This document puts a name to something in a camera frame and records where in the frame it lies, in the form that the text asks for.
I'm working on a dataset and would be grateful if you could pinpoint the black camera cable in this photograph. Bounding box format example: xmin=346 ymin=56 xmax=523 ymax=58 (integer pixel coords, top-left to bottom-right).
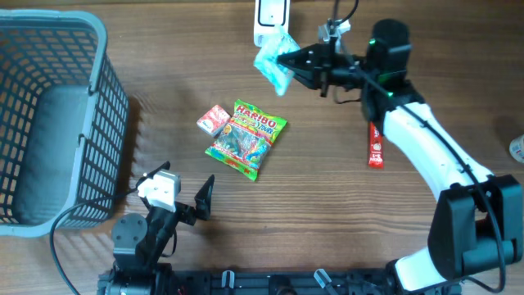
xmin=331 ymin=0 xmax=508 ymax=294
xmin=48 ymin=187 xmax=140 ymax=295

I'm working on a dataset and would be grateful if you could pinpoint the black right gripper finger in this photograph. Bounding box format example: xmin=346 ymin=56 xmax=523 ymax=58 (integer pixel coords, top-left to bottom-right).
xmin=289 ymin=67 xmax=328 ymax=90
xmin=277 ymin=43 xmax=329 ymax=70

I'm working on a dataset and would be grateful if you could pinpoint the grey plastic basket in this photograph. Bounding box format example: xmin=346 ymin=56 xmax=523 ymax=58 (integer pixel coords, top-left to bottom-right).
xmin=1 ymin=10 xmax=129 ymax=238

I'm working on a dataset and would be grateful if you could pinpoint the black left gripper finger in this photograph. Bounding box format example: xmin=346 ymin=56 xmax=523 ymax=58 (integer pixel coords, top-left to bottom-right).
xmin=135 ymin=161 xmax=170 ymax=197
xmin=194 ymin=175 xmax=215 ymax=220

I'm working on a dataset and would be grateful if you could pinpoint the green lid jar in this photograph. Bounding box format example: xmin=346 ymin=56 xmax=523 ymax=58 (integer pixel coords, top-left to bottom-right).
xmin=508 ymin=134 xmax=524 ymax=163

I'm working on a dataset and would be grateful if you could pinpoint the black right camera cable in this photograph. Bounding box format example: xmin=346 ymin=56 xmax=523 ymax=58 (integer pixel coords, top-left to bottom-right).
xmin=331 ymin=0 xmax=508 ymax=294

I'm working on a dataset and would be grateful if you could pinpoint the small red white box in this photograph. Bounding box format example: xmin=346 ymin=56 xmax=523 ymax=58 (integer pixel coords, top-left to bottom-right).
xmin=196 ymin=105 xmax=231 ymax=137

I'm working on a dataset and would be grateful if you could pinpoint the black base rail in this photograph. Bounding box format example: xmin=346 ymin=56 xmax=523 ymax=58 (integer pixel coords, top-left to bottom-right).
xmin=97 ymin=264 xmax=463 ymax=295

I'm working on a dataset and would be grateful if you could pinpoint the light blue tissue pack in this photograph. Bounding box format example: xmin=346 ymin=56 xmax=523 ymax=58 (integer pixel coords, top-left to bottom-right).
xmin=254 ymin=25 xmax=300 ymax=96

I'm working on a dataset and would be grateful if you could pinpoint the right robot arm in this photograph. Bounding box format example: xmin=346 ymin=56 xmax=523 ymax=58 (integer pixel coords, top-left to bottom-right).
xmin=277 ymin=19 xmax=523 ymax=294

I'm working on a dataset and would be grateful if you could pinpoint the green Haribo candy bag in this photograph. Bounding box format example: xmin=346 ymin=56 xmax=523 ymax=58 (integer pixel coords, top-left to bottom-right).
xmin=206 ymin=99 xmax=287 ymax=181

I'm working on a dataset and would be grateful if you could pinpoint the white barcode scanner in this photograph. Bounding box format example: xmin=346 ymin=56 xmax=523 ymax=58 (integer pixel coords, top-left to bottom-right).
xmin=253 ymin=0 xmax=291 ymax=48

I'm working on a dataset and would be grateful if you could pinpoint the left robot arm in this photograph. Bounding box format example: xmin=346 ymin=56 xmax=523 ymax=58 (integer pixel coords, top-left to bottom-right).
xmin=97 ymin=162 xmax=215 ymax=295

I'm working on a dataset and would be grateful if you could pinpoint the black left camera cable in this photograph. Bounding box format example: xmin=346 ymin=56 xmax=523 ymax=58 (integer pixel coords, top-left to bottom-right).
xmin=48 ymin=187 xmax=140 ymax=295

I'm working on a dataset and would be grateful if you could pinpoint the red sachet stick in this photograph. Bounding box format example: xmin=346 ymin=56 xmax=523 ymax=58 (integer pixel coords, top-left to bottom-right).
xmin=368 ymin=122 xmax=384 ymax=169

